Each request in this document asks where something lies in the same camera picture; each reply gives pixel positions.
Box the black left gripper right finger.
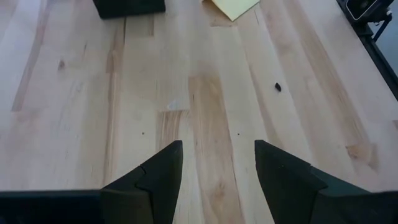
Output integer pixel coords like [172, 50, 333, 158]
[254, 139, 398, 224]

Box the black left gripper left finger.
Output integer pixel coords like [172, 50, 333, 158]
[0, 140, 183, 224]

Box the yellow sticky note pad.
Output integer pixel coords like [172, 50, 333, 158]
[201, 0, 261, 22]

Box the black table-level camera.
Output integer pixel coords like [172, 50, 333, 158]
[343, 0, 396, 24]

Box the black mesh desk organizer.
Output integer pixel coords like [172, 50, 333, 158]
[92, 0, 167, 19]

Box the black aluminium rig frame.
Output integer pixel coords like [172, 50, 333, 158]
[337, 12, 398, 102]

